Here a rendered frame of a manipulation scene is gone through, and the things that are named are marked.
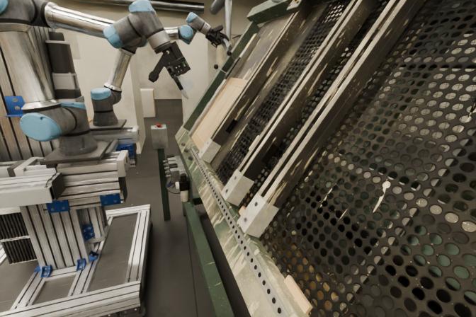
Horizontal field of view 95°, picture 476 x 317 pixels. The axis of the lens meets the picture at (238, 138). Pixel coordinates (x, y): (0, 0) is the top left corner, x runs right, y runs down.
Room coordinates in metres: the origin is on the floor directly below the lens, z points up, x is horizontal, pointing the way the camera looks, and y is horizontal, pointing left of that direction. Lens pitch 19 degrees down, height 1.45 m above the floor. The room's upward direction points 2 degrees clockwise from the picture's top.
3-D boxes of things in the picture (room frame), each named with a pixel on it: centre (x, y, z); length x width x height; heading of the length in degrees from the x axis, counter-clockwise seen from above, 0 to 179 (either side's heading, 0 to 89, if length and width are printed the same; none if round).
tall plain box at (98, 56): (3.66, 2.02, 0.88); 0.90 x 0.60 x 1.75; 17
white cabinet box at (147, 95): (6.03, 2.66, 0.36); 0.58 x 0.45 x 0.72; 107
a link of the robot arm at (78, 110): (0.96, 0.76, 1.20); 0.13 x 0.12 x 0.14; 4
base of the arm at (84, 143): (0.97, 0.76, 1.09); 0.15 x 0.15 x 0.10
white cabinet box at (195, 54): (5.37, 1.09, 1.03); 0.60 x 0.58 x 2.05; 17
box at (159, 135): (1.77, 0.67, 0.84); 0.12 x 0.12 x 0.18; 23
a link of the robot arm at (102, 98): (1.45, 0.91, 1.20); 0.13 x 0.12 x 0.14; 9
